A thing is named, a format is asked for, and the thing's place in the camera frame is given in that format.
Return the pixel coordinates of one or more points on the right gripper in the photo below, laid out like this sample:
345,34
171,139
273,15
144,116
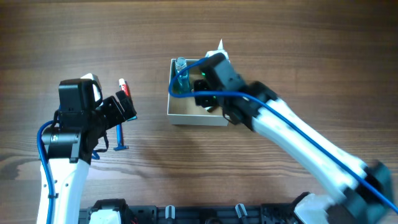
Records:
203,94

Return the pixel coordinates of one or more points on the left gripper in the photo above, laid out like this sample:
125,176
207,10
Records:
117,107

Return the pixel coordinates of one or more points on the red green toothpaste tube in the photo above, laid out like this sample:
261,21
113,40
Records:
124,87

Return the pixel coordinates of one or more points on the blue mouthwash bottle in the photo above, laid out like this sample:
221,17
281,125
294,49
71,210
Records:
182,83

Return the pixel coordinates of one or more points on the blue disposable razor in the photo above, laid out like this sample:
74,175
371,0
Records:
120,141

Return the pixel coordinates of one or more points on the white lotion tube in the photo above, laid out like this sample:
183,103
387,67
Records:
220,50

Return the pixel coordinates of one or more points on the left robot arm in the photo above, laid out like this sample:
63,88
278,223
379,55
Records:
67,144

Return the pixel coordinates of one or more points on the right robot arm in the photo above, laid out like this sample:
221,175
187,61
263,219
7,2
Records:
355,191

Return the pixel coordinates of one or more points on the white open cardboard box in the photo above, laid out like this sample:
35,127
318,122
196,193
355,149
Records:
184,111

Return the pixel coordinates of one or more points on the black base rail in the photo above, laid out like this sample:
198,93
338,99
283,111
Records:
270,213

